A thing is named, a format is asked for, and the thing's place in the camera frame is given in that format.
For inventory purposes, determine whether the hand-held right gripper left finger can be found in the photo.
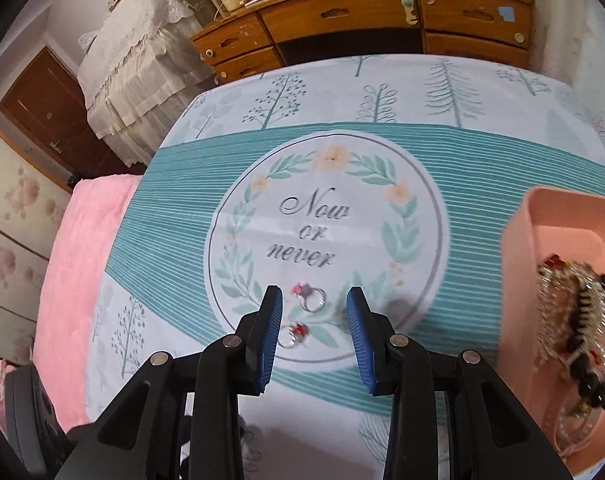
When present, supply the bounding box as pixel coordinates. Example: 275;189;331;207
57;285;284;480

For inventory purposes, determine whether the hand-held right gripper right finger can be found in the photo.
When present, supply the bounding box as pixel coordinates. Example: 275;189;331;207
346;286;573;480

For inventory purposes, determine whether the silver ring red stone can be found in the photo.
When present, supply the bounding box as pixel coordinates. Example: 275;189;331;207
276;323;311;349

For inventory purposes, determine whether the silver ring pink stone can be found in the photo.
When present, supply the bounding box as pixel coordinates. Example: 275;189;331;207
292;282;328;312

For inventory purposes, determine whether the gold crystal necklace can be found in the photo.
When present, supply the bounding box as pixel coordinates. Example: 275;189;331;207
536;259;605;377

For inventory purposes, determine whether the pink plastic drawer box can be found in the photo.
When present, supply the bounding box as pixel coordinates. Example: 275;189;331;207
499;186;605;479

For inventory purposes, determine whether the white pearl bracelet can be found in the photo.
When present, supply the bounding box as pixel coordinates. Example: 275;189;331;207
553;399;602;458

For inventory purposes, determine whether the black bead bracelet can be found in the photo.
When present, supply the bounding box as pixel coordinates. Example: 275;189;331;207
566;271;605;409

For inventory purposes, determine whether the pink blanket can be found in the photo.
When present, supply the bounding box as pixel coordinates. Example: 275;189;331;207
31;174;144;437

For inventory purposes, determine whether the floral wardrobe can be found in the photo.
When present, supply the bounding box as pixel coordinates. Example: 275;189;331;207
0;109;74;367

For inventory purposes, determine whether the brown wooden door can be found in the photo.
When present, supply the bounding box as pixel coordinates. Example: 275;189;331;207
0;45;146;182

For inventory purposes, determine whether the cream lace furniture cover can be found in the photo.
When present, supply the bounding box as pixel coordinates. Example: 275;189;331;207
76;0;219;167

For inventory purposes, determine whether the wooden desk with drawers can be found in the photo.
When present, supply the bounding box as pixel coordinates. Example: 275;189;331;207
189;0;536;87

